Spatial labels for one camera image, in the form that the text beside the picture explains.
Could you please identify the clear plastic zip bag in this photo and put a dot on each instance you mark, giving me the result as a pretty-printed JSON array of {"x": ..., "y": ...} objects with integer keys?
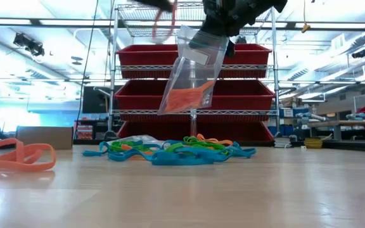
[
  {"x": 141, "y": 138},
  {"x": 195, "y": 73}
]

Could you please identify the red and white boxes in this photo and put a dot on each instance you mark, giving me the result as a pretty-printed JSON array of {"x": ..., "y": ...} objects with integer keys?
[{"x": 84, "y": 133}]

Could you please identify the black monitor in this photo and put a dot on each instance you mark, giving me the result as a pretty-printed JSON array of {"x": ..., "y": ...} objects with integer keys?
[{"x": 95, "y": 99}]

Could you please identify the black overhead device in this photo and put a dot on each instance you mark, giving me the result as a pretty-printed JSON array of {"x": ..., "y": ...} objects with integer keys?
[{"x": 359, "y": 54}]

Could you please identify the black ceiling-mounted device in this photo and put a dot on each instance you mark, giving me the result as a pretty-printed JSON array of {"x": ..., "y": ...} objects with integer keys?
[{"x": 30, "y": 46}]

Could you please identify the small cardboard box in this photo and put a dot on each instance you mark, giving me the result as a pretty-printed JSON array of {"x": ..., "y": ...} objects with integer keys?
[{"x": 43, "y": 137}]

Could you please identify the pale blue robot arm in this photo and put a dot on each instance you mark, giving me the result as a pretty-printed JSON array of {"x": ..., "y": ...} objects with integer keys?
[
  {"x": 363, "y": 116},
  {"x": 312, "y": 117}
]

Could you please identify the wooden top workbench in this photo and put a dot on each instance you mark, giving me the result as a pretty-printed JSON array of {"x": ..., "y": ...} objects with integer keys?
[{"x": 353, "y": 123}]

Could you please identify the blue rubber band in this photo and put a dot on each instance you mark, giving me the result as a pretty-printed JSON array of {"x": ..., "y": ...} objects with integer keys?
[
  {"x": 176, "y": 160},
  {"x": 246, "y": 152},
  {"x": 90, "y": 153}
]

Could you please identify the blue storage bins stack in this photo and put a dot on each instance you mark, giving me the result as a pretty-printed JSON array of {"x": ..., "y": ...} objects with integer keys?
[{"x": 288, "y": 130}]

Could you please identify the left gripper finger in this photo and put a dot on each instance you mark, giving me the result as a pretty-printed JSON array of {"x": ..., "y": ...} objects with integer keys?
[{"x": 160, "y": 3}]

